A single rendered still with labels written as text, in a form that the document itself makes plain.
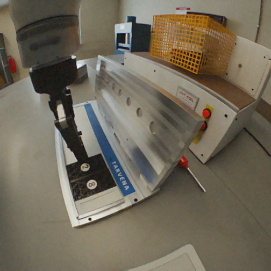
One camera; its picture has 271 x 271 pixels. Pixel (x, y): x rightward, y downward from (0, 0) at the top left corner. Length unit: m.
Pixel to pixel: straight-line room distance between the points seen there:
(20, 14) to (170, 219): 0.41
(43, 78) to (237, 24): 2.02
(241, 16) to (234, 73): 1.60
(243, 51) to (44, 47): 0.52
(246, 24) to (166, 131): 1.92
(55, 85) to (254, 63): 0.53
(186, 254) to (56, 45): 0.40
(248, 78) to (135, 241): 0.56
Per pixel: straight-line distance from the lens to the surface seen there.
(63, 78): 0.18
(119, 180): 0.30
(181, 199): 0.33
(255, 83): 0.51
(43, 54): 0.17
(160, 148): 0.22
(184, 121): 0.18
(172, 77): 0.39
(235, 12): 2.10
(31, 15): 0.17
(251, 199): 0.47
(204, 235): 0.34
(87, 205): 0.28
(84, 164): 0.32
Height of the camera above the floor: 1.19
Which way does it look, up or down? 45 degrees down
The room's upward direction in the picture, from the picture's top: 4 degrees clockwise
